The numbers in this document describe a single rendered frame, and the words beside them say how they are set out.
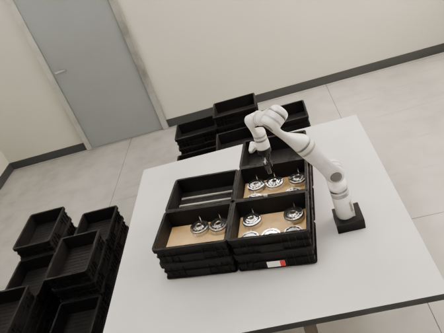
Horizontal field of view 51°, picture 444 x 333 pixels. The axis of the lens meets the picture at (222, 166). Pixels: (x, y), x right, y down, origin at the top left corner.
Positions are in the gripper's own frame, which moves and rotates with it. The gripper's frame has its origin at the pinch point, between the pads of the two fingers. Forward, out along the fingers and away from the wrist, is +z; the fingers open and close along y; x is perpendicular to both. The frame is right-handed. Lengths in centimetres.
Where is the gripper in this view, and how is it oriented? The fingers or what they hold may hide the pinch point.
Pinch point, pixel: (269, 168)
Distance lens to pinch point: 254.6
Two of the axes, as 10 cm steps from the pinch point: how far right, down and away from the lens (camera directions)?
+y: 1.5, -5.8, 8.0
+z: 3.0, 8.0, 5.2
